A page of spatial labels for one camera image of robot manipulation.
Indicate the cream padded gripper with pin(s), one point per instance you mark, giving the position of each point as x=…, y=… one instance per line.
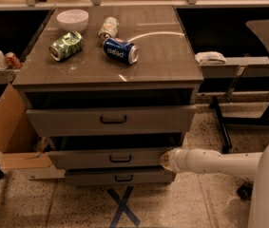
x=182, y=160

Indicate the grey drawer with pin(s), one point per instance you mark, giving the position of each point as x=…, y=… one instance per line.
x=112, y=120
x=119, y=176
x=107, y=158

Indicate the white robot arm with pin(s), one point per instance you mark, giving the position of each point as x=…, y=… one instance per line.
x=249, y=166

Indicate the grey drawer cabinet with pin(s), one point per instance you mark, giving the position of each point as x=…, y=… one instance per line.
x=166, y=74

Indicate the black chair base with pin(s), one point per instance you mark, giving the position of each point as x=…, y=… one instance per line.
x=245, y=190

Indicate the black table stand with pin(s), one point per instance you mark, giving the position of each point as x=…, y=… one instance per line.
x=262, y=121

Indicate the white folded cloth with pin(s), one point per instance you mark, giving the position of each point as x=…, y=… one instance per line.
x=210, y=58

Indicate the blue pepsi can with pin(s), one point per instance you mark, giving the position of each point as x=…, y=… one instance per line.
x=121, y=50

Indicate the pale green white can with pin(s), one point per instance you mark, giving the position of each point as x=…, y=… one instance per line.
x=109, y=29

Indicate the green crushed can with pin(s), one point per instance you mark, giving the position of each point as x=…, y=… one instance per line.
x=66, y=46

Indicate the cardboard box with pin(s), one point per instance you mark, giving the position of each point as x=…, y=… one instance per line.
x=17, y=138

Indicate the white bowl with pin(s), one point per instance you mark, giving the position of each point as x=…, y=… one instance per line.
x=73, y=19

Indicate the red can right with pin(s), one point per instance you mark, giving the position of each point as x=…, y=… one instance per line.
x=13, y=60

